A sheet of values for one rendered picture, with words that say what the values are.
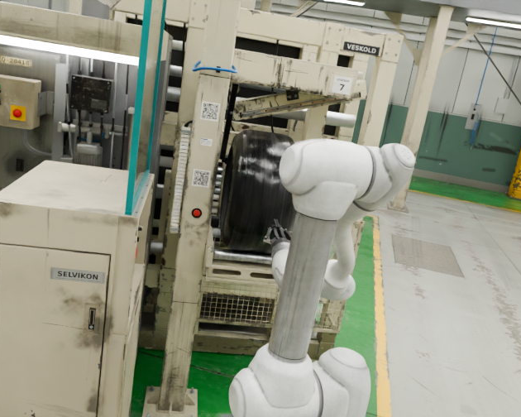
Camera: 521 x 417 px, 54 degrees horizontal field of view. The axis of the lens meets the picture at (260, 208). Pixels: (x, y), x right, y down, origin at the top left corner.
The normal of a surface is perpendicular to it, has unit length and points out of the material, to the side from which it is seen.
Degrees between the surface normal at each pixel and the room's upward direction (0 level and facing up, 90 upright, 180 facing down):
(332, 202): 94
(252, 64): 90
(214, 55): 90
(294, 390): 85
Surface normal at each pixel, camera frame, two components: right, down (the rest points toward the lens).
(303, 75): 0.12, 0.29
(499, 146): -0.21, 0.23
